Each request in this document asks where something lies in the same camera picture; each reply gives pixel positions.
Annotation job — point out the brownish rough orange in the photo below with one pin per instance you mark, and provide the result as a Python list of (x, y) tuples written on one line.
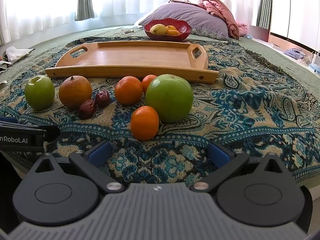
[(75, 92)]

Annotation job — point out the pink quilt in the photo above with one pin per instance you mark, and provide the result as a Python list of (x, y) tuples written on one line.
[(220, 10)]

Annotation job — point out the large green apple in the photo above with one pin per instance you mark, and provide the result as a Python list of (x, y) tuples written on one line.
[(170, 98)]

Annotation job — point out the white paper bag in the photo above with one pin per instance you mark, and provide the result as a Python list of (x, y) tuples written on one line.
[(315, 62)]

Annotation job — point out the blue cloth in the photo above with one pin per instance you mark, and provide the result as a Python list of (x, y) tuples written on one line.
[(295, 54)]

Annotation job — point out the red bowl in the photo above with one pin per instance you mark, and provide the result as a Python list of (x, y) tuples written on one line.
[(185, 31)]

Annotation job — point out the light pink cloth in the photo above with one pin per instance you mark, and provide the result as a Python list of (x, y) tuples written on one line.
[(243, 28)]

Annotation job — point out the white wardrobe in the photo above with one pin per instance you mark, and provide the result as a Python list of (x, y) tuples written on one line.
[(295, 10)]

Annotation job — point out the red date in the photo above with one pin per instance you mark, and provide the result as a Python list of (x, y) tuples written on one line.
[(103, 98), (87, 109)]

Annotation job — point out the white crumpled cloth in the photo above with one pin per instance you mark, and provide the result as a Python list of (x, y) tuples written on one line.
[(5, 66)]

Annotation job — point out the yellow mango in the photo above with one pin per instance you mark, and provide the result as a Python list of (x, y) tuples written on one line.
[(158, 29)]

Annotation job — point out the small green apple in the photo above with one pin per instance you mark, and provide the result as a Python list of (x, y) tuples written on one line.
[(40, 93)]

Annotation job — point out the grey-green curtain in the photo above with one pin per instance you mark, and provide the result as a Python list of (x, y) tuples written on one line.
[(265, 5), (85, 0)]

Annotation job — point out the green quilted bedspread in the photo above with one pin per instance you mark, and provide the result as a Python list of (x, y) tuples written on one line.
[(42, 46)]

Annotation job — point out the bright orange tangerine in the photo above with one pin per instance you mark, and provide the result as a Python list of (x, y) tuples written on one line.
[(145, 123), (148, 83), (128, 90)]

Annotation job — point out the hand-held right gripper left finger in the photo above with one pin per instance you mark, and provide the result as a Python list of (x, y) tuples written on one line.
[(98, 152)]

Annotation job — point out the small yellow-orange fruit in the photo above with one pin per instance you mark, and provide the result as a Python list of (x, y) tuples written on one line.
[(173, 32), (171, 27)]

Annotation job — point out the white tissue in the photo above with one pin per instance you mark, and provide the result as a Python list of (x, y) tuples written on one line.
[(3, 83)]

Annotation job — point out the blue patterned blanket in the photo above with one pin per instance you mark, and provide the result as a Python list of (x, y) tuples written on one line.
[(250, 110)]

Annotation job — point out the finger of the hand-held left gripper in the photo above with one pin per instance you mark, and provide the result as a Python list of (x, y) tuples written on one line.
[(7, 120)]

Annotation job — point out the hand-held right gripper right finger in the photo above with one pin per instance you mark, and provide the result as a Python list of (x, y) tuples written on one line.
[(220, 153)]

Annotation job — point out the wooden tray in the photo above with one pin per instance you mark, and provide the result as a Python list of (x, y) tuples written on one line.
[(135, 57)]

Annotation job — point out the purple pillow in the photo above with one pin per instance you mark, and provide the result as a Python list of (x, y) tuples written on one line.
[(180, 12)]

